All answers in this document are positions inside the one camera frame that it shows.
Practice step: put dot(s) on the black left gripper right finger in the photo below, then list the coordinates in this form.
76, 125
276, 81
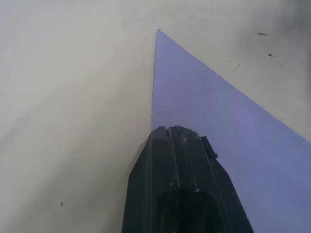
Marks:
213, 179

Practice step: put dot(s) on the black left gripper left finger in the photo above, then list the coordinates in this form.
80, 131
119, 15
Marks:
148, 184

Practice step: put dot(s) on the purple sheet of paper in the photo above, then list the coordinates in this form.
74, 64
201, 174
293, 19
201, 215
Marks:
218, 116

